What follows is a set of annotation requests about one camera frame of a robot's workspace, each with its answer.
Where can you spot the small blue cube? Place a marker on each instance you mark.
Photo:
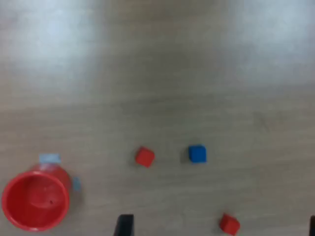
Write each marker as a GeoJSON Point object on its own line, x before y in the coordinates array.
{"type": "Point", "coordinates": [197, 154]}

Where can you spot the blue tape piece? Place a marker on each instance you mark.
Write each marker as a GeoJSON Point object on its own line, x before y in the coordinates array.
{"type": "Point", "coordinates": [50, 158]}
{"type": "Point", "coordinates": [76, 184]}

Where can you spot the red plastic cup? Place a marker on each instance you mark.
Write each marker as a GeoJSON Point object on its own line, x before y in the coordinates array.
{"type": "Point", "coordinates": [37, 204]}

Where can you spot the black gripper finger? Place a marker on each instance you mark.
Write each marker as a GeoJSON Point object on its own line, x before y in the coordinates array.
{"type": "Point", "coordinates": [125, 226]}
{"type": "Point", "coordinates": [312, 226]}

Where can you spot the small red cube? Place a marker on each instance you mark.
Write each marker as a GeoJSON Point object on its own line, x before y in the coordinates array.
{"type": "Point", "coordinates": [229, 224]}
{"type": "Point", "coordinates": [144, 157]}

